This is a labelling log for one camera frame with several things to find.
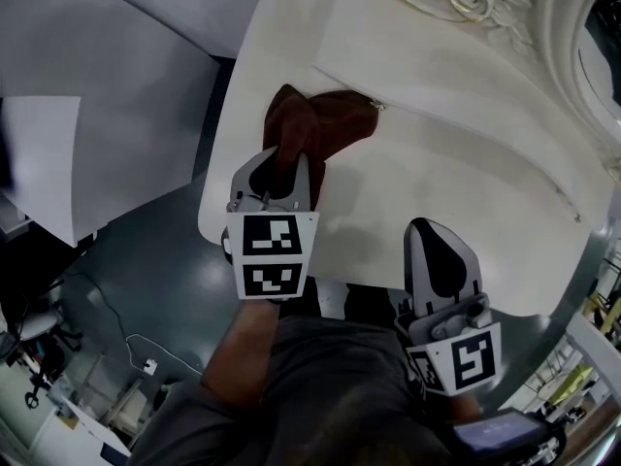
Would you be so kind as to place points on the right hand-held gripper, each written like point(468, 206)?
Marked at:
point(470, 357)

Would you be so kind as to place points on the white shelving unit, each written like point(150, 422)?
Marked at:
point(589, 330)

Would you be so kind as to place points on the person's left forearm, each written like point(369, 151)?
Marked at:
point(242, 352)

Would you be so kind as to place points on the white side table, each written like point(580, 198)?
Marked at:
point(87, 430)

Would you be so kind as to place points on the white dressing table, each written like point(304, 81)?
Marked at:
point(436, 187)

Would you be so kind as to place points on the brown cloth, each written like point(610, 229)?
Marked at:
point(315, 124)

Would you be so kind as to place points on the person's grey shirt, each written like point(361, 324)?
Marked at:
point(315, 396)

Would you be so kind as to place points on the person's black trousers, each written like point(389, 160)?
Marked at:
point(369, 304)

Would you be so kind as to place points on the white cabinet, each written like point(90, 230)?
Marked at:
point(39, 163)

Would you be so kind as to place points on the oval mirror ornate white frame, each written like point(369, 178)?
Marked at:
point(548, 42)

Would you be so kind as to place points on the white power adapter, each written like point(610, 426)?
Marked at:
point(149, 366)

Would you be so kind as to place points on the yellow-green cabinet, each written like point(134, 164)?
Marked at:
point(577, 384)

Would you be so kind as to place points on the person's right forearm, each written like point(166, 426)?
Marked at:
point(466, 406)

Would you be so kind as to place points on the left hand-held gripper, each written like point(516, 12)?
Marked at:
point(269, 241)

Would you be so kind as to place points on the grey office chair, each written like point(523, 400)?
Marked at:
point(36, 325)

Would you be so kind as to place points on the black device with blue screen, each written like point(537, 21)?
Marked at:
point(495, 430)

